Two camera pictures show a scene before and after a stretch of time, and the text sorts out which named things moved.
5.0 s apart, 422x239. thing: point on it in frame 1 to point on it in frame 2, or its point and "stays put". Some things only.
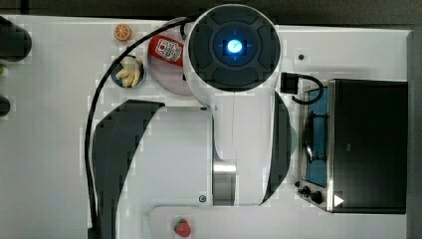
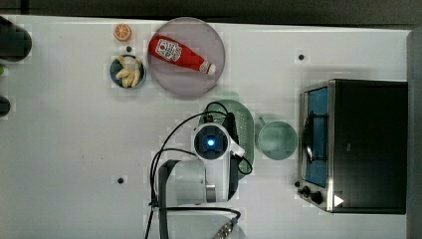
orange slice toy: [122, 32] stays put
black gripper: [289, 83] to [231, 126]
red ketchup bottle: [166, 49] stays put
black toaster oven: [354, 146] stays put
